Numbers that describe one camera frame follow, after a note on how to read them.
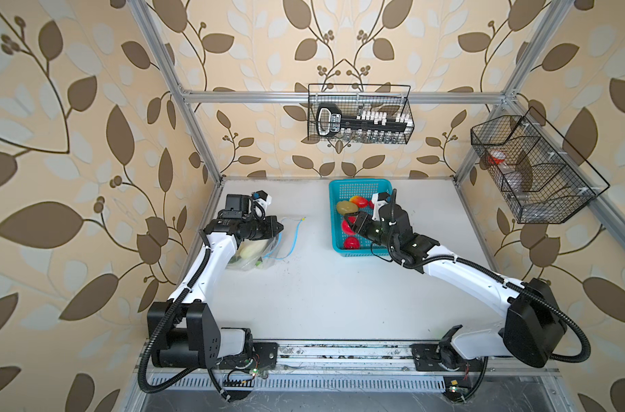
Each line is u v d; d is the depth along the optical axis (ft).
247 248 3.05
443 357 2.15
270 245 3.09
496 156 2.65
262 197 2.47
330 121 2.73
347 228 2.53
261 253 2.92
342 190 3.56
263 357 2.43
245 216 2.23
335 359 2.47
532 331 1.35
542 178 2.39
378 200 2.42
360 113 2.64
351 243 3.07
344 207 3.45
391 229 1.96
